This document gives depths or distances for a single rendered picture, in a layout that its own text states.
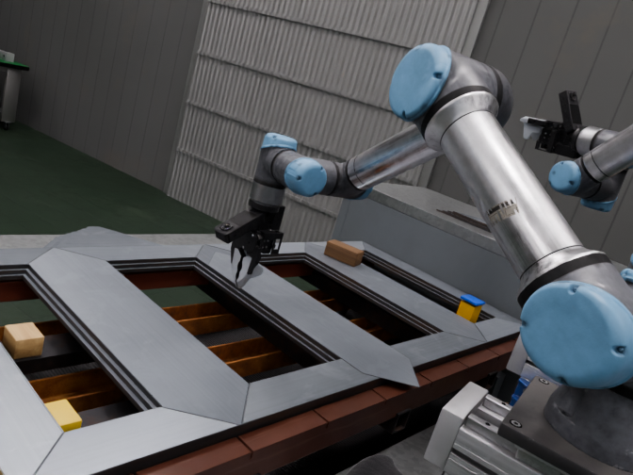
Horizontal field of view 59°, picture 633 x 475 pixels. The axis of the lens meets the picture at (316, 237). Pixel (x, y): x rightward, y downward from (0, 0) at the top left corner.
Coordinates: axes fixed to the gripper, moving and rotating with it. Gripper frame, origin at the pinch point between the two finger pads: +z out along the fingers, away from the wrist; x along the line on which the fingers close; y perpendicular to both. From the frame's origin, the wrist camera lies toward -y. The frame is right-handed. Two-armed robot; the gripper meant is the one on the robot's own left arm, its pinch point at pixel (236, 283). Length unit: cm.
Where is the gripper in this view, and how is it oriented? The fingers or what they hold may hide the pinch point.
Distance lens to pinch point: 132.3
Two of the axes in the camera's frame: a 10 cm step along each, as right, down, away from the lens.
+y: 6.7, -0.1, 7.4
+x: -6.9, -3.7, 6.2
